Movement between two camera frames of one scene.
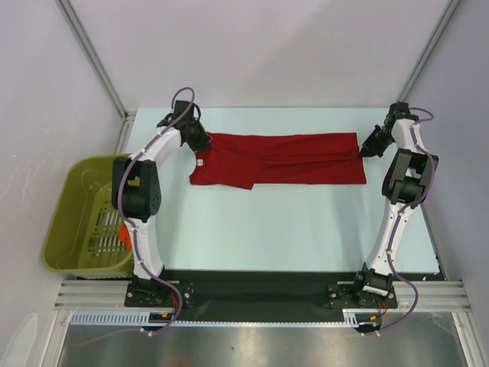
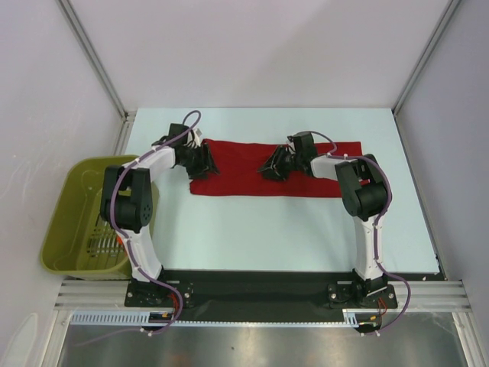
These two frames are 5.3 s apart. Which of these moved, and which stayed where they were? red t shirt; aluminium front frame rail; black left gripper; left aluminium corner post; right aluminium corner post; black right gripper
Moved: red t shirt; black left gripper; black right gripper
Stayed: left aluminium corner post; right aluminium corner post; aluminium front frame rail
